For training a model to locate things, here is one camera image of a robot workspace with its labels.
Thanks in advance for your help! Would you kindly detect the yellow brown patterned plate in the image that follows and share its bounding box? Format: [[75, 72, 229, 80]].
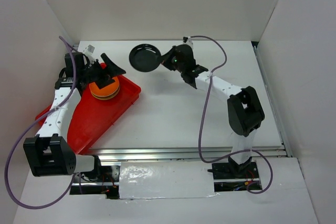
[[92, 94, 117, 101]]

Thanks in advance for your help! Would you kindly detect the black plate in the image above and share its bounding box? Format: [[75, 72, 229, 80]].
[[129, 44, 161, 72]]

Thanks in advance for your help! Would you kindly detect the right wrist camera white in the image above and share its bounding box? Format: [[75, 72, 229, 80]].
[[183, 36, 194, 49]]

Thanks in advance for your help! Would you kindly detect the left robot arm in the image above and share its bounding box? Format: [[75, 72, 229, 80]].
[[23, 52, 125, 182]]

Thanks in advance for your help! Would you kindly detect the white foil cover sheet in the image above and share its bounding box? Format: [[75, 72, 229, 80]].
[[119, 161, 215, 199]]

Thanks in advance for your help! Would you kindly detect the orange plate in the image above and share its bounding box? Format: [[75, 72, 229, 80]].
[[89, 77, 120, 98]]

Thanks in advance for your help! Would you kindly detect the red plastic bin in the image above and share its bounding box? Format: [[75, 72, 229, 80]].
[[35, 62, 142, 155]]

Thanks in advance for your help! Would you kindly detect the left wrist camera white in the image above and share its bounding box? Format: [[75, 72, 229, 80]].
[[82, 45, 95, 62]]

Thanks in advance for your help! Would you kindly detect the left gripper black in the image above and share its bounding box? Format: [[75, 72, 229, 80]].
[[80, 53, 125, 90]]

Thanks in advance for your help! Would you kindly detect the aluminium rail front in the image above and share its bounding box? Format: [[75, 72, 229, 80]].
[[87, 145, 288, 163]]

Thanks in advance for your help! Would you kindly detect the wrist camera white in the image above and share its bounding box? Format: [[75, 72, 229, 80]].
[[82, 45, 95, 62], [183, 36, 194, 49]]

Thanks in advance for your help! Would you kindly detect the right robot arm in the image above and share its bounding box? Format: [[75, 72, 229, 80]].
[[156, 44, 265, 178]]

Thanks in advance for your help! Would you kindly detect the beige plate with motifs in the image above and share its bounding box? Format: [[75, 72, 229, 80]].
[[99, 90, 120, 100]]

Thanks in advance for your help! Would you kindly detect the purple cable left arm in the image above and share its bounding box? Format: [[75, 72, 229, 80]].
[[4, 36, 82, 210]]

